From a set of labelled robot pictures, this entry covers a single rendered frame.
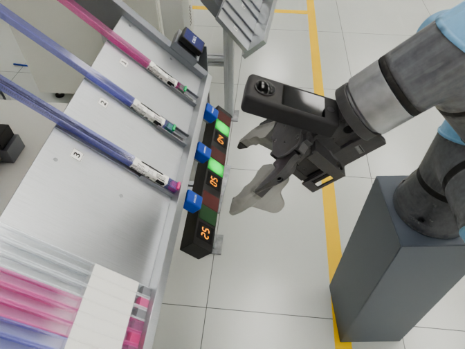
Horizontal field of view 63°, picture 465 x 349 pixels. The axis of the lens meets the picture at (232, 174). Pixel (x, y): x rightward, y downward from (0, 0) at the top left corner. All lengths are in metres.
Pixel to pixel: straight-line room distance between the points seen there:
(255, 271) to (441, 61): 1.03
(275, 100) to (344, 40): 2.09
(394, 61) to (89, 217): 0.39
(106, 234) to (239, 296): 0.83
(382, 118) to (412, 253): 0.45
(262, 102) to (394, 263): 0.53
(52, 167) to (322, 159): 0.33
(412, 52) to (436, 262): 0.55
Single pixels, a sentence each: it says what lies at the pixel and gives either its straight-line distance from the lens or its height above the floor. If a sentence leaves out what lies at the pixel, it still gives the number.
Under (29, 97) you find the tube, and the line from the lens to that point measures 0.54.
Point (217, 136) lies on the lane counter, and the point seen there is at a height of 0.66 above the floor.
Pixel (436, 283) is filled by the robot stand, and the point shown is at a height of 0.39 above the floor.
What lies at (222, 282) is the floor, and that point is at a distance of 1.31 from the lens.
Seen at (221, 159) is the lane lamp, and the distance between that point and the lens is 0.73.
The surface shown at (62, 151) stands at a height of 0.83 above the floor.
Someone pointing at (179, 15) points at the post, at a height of 0.72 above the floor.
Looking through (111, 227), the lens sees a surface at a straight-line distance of 0.52.
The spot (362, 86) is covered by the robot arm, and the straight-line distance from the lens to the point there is 0.44.
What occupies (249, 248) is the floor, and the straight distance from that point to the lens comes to 1.37.
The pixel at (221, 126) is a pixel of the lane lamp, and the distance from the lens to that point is 0.79.
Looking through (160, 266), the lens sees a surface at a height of 0.73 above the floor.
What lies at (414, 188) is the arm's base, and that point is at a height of 0.62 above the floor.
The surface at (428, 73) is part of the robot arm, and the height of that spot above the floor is 0.97.
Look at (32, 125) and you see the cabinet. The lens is 0.96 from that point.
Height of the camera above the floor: 1.18
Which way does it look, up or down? 48 degrees down
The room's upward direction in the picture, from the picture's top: straight up
